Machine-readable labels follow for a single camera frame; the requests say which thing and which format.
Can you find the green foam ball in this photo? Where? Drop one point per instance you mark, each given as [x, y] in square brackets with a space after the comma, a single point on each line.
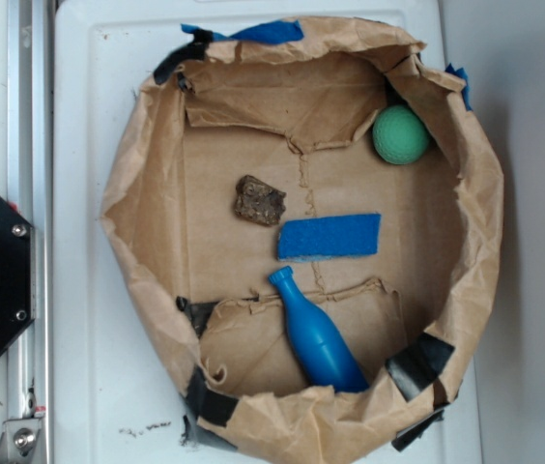
[399, 136]

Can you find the brown rock chunk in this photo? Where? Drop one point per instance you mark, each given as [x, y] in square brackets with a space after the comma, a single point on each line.
[259, 202]

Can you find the blue sponge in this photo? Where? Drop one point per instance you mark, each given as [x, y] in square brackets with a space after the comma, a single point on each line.
[325, 238]

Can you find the blue plastic toy bottle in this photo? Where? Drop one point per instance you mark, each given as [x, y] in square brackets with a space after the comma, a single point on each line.
[317, 343]

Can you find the brown paper bag bin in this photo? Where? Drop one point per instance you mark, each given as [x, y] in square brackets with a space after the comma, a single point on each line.
[299, 116]

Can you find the white plastic tray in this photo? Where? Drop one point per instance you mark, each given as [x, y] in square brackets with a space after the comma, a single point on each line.
[113, 402]

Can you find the aluminium extrusion rail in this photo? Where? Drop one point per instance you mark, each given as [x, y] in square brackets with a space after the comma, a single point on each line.
[30, 83]

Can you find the metal corner bracket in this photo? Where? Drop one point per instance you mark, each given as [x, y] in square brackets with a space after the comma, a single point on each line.
[22, 442]

